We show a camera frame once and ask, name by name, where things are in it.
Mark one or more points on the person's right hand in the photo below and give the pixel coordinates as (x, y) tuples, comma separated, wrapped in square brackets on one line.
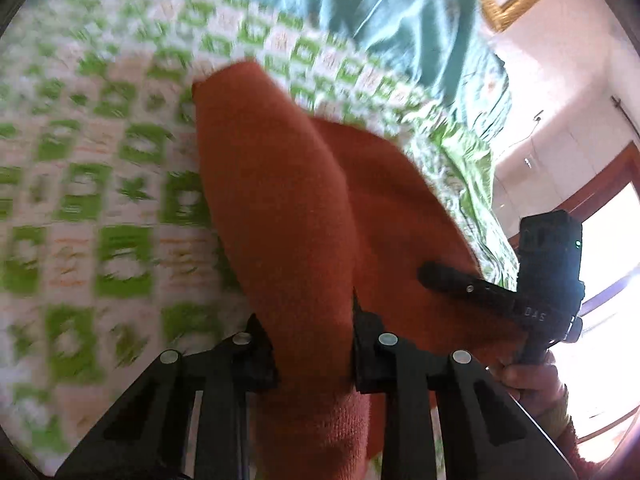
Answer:
[(532, 380)]

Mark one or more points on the green checked bed sheet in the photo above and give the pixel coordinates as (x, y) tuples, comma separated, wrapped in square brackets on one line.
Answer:
[(100, 185)]

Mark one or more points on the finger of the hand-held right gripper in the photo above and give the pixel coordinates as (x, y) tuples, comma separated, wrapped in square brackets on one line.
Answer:
[(465, 286)]

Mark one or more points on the orange knit sweater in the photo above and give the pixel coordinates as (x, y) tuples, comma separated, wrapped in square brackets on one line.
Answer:
[(280, 220)]

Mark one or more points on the red wooden window frame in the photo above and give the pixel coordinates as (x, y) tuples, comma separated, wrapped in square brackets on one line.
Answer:
[(602, 180)]

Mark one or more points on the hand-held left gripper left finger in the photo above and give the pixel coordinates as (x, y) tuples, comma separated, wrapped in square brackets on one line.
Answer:
[(235, 365)]

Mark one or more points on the teal floral quilt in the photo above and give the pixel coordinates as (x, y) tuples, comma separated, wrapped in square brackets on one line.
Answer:
[(390, 20)]

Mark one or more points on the dark curtain rod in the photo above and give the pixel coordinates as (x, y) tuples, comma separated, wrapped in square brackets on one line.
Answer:
[(625, 115)]

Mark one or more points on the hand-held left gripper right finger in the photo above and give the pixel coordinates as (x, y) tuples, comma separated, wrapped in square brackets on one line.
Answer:
[(385, 365)]

